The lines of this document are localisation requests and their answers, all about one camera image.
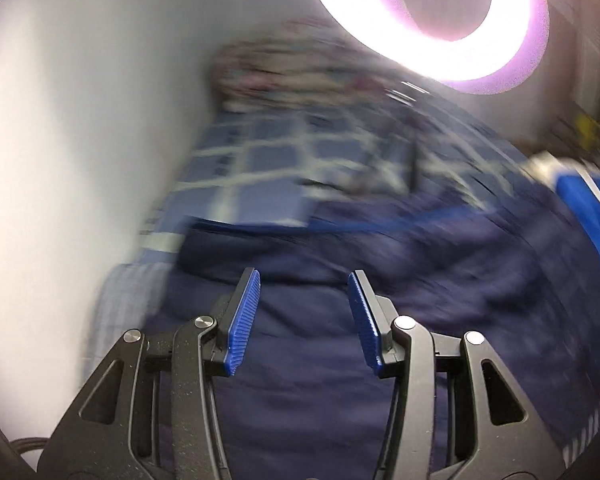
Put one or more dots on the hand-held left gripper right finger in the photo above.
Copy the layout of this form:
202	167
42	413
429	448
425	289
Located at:
362	320

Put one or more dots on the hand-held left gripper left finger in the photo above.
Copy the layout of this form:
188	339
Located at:
242	320

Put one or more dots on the navy puffer jacket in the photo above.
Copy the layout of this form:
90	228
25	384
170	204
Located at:
300	405

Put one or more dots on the blue plaid blanket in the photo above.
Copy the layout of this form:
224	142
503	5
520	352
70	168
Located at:
270	160

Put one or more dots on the bright blue jacket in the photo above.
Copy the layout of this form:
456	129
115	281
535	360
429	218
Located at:
595	220

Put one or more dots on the yellow box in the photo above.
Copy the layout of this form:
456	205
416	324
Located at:
586	130

